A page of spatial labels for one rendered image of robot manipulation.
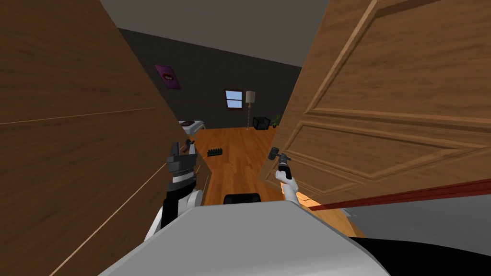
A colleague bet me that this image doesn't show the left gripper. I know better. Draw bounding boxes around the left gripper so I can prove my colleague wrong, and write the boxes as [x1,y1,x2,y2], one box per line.
[165,139,199,177]

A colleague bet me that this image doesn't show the white low table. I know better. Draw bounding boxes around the white low table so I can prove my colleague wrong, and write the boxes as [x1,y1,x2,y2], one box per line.
[178,119,206,136]

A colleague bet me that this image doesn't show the black open cube crate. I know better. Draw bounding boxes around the black open cube crate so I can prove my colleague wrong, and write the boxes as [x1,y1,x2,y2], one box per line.
[252,116,272,131]

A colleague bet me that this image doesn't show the floor lamp with pale shade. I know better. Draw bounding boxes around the floor lamp with pale shade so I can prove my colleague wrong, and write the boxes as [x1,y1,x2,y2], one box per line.
[245,90,257,131]

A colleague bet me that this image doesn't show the small window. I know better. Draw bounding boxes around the small window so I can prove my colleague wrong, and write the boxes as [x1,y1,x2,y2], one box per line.
[224,88,245,111]

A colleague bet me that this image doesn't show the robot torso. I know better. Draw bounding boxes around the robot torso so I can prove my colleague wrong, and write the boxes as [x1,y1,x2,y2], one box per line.
[97,193,389,276]

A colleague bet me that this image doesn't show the brown wooden panelled door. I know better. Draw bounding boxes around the brown wooden panelled door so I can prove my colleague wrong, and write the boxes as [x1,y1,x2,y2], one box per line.
[257,0,491,208]

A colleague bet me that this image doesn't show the purple wall picture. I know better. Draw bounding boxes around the purple wall picture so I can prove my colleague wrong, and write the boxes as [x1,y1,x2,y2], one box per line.
[154,64,183,91]

